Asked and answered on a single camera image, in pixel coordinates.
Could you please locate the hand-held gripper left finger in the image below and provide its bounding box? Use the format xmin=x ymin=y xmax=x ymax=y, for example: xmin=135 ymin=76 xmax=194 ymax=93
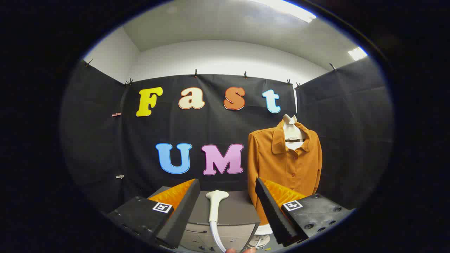
xmin=105 ymin=179 xmax=201 ymax=250

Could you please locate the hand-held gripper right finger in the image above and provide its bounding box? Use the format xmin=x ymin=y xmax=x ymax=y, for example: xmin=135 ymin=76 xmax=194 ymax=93
xmin=255 ymin=177 xmax=355 ymax=247

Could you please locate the white garment steamer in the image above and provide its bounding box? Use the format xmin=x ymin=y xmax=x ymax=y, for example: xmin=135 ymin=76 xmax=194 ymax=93
xmin=205 ymin=190 xmax=230 ymax=253

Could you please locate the orange button shirt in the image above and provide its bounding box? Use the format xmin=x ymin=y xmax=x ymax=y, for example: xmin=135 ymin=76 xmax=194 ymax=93
xmin=247 ymin=119 xmax=323 ymax=227

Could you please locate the grey cabinet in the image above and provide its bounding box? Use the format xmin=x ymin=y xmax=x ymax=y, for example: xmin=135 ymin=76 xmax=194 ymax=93
xmin=147 ymin=186 xmax=261 ymax=253

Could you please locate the white mannequin torso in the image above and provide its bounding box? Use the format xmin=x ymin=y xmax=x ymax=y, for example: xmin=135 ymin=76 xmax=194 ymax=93
xmin=246 ymin=114 xmax=306 ymax=248

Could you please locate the row of black backdrop clips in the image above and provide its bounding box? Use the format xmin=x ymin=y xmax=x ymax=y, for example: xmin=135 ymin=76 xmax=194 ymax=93
xmin=84 ymin=59 xmax=338 ymax=88

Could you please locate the square ceiling light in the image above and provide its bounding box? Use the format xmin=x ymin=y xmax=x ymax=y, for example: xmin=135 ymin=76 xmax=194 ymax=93
xmin=348 ymin=46 xmax=368 ymax=61

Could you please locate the long ceiling light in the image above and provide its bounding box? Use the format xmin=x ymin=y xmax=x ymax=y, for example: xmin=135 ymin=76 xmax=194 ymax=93
xmin=253 ymin=0 xmax=317 ymax=24

